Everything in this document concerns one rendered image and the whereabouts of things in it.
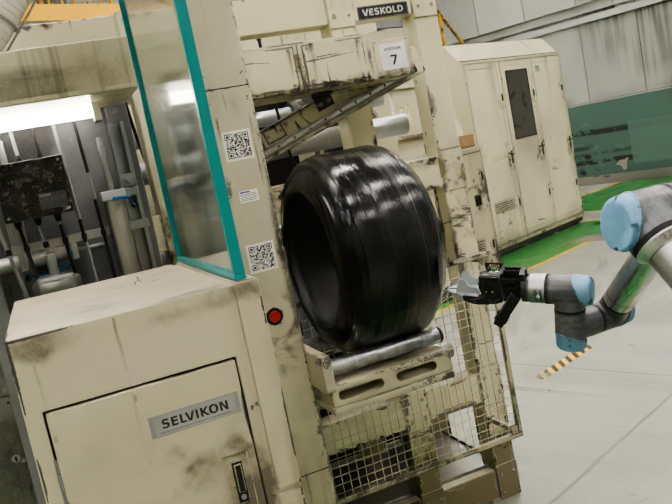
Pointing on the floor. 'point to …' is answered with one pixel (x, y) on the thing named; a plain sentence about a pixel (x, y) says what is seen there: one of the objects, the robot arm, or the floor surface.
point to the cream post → (292, 344)
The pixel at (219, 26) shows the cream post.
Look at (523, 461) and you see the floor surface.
